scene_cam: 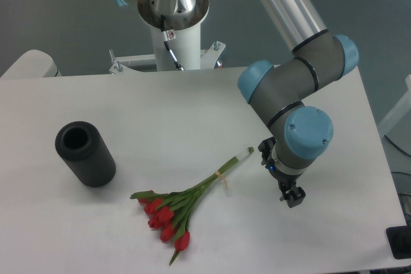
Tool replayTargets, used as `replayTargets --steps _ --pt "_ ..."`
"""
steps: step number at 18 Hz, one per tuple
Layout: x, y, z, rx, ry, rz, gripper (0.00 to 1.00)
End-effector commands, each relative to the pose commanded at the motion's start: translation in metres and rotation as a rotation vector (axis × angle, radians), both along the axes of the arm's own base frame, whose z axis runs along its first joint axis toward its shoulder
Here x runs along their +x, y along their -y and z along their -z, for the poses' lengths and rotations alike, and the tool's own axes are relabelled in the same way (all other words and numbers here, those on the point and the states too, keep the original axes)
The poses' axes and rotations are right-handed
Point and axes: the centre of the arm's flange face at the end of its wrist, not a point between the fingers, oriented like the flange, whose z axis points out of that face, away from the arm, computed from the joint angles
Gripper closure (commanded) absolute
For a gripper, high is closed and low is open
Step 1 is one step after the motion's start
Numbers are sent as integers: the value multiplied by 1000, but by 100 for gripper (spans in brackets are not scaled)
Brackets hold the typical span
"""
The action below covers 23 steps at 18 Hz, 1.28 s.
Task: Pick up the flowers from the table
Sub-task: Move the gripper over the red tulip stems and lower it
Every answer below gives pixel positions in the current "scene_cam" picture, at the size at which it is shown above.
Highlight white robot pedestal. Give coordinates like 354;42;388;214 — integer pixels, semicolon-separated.
109;0;226;74

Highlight white rounded furniture piece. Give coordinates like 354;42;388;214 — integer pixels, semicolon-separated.
1;49;61;80

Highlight red tulip bouquet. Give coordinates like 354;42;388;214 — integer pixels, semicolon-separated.
130;146;254;265

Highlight black device at table edge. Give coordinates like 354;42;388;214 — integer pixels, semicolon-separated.
386;225;410;260

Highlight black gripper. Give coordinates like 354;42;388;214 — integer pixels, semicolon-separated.
258;137;306;208

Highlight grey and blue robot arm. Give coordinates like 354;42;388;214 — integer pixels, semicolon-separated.
114;0;358;207

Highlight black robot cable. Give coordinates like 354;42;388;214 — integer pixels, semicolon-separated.
152;0;186;71

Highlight white cabinet at right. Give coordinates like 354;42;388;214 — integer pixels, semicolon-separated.
377;75;410;140

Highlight black ribbed vase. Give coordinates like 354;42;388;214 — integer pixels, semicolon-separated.
55;121;116;187

